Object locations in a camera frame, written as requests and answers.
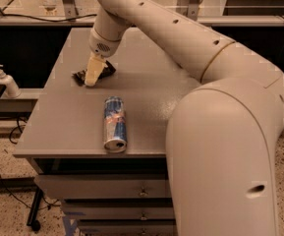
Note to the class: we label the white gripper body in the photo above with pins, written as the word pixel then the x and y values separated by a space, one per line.
pixel 102 46

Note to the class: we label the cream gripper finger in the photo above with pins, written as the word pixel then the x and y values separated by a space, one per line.
pixel 95 66

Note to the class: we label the black rxbar chocolate bar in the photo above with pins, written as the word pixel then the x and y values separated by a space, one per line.
pixel 108 71

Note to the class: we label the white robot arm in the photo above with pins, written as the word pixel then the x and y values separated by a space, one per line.
pixel 221 138

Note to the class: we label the white pump dispenser bottle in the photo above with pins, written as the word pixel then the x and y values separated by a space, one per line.
pixel 12 90

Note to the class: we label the blue silver energy drink can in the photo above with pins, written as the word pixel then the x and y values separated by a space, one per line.
pixel 115 133

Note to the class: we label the grey drawer cabinet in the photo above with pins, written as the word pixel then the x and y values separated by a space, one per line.
pixel 64 133

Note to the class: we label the top grey drawer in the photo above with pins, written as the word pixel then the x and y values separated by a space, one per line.
pixel 104 186

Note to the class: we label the grey drawer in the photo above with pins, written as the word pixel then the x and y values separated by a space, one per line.
pixel 104 186
pixel 142 210
pixel 129 227

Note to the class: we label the middle grey drawer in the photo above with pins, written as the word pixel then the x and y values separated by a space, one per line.
pixel 142 210

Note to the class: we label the bottom grey drawer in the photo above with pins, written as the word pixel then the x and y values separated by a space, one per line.
pixel 129 227

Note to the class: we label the black table leg with caster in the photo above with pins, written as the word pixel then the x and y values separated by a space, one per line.
pixel 32 222

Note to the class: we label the metal frame rail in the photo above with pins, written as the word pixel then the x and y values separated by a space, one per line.
pixel 212 13

